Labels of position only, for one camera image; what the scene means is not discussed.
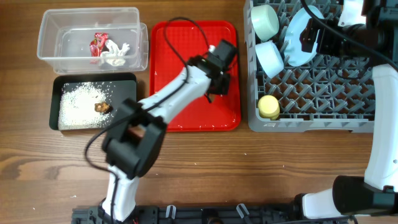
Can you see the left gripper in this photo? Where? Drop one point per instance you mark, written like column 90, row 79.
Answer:
column 224, row 87

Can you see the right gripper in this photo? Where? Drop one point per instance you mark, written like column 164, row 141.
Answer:
column 324, row 43

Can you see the large light blue plate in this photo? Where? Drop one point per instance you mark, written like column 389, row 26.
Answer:
column 293, row 51

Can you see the yellow cup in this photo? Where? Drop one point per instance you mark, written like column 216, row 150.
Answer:
column 268, row 106

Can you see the small light blue bowl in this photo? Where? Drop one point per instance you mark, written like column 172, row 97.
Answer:
column 269, row 58

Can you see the green bowl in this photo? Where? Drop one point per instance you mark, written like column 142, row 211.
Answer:
column 264, row 21

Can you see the brown food scrap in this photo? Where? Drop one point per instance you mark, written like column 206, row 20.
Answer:
column 103, row 107

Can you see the white rice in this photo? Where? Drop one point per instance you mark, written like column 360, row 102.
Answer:
column 77, row 106

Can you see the red candy wrapper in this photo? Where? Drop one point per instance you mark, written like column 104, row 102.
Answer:
column 98, row 43

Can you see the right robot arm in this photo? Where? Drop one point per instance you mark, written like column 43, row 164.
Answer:
column 375, row 193

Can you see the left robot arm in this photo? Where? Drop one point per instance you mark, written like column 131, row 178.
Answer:
column 135, row 136

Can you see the grey dishwasher rack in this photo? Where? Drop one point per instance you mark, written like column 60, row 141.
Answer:
column 327, row 93

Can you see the clear plastic waste bin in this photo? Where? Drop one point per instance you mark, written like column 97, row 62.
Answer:
column 65, row 36

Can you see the black waste tray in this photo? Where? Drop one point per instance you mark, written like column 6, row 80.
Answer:
column 122, row 86

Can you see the red serving tray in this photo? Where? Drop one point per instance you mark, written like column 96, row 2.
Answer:
column 224, row 112

